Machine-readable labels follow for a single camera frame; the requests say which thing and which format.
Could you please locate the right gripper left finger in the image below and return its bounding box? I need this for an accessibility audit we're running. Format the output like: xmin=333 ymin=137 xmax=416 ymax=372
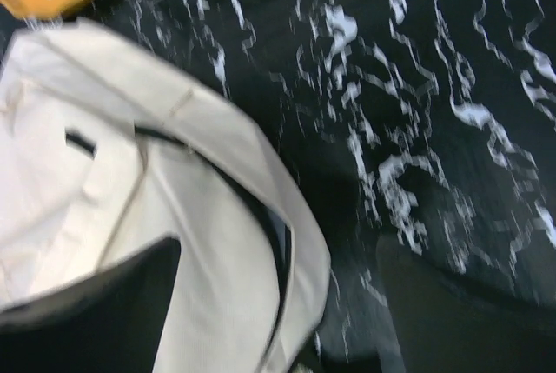
xmin=1 ymin=237 xmax=181 ymax=373

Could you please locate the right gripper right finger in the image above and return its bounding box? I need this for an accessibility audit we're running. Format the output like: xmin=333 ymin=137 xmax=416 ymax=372
xmin=376 ymin=236 xmax=555 ymax=373

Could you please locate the beige canvas backpack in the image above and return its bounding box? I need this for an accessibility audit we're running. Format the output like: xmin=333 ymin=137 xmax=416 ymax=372
xmin=1 ymin=20 xmax=330 ymax=372

